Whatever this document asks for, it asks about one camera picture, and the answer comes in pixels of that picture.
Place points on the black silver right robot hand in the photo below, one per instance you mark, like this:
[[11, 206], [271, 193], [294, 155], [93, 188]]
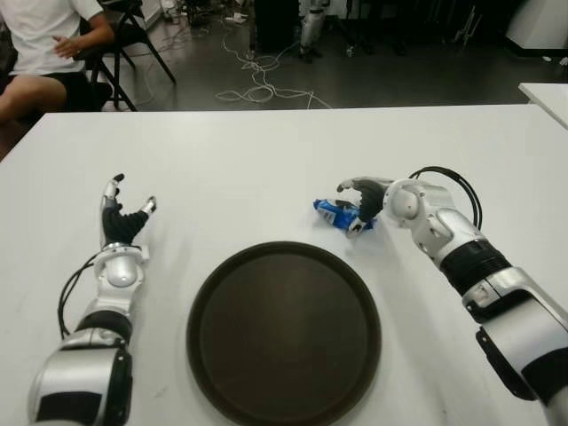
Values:
[[373, 199]]

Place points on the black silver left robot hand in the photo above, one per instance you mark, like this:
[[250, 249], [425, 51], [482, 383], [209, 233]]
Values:
[[116, 224]]

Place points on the blue Oreo cookie packet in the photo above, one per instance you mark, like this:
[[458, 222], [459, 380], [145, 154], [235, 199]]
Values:
[[330, 210]]

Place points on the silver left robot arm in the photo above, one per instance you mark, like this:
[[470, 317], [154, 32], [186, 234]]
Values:
[[75, 377]]

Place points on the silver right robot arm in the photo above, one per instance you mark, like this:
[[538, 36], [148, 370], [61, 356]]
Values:
[[523, 319]]

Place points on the round dark brown tray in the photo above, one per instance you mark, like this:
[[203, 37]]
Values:
[[284, 337]]

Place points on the silver humanoid robot leg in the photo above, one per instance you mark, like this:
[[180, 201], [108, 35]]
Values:
[[309, 26]]

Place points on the black folding chair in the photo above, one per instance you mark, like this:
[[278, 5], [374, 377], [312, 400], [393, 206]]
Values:
[[133, 35]]

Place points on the black cabinet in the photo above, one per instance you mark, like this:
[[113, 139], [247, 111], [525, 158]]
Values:
[[275, 26]]

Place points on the seated person in white shirt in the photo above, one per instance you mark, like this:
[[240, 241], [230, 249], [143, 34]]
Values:
[[40, 35]]

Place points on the white side table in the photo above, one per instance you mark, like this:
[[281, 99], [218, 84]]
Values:
[[550, 95]]

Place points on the white paper scraps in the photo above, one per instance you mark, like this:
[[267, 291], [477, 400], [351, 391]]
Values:
[[554, 60]]

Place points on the white machine base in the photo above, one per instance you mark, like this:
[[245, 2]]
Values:
[[541, 22]]

